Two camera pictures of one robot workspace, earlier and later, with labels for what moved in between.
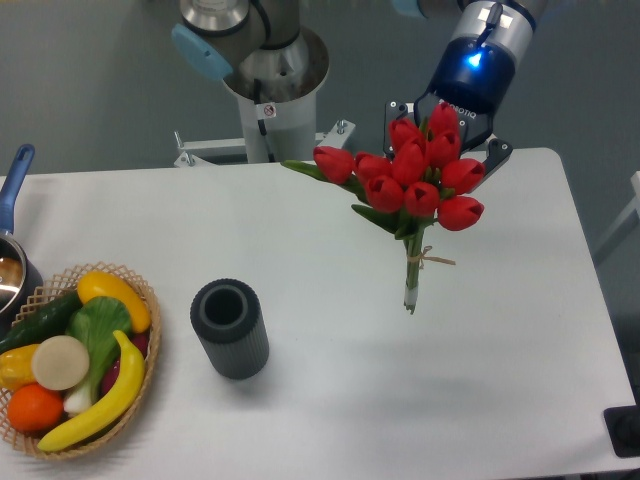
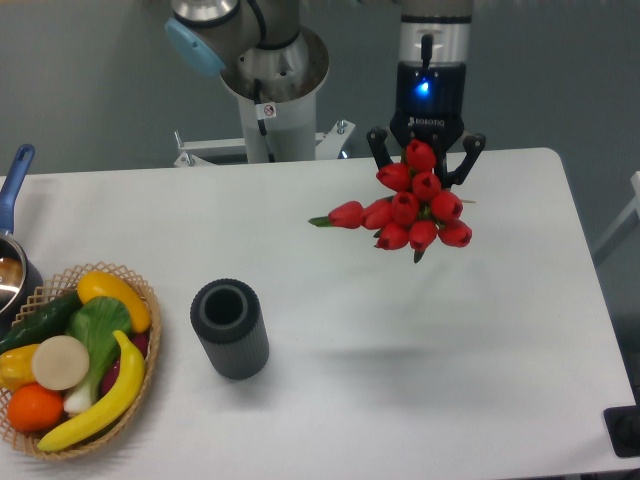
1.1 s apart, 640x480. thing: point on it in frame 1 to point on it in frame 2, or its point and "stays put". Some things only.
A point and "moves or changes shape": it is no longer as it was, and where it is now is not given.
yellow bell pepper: x=104 y=284 stays put
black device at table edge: x=623 y=426 stays put
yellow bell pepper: x=16 y=367 stays put
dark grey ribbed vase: x=227 y=316 stays put
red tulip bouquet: x=421 y=182 moves or changes shape
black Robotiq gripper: x=474 y=76 to x=430 y=104
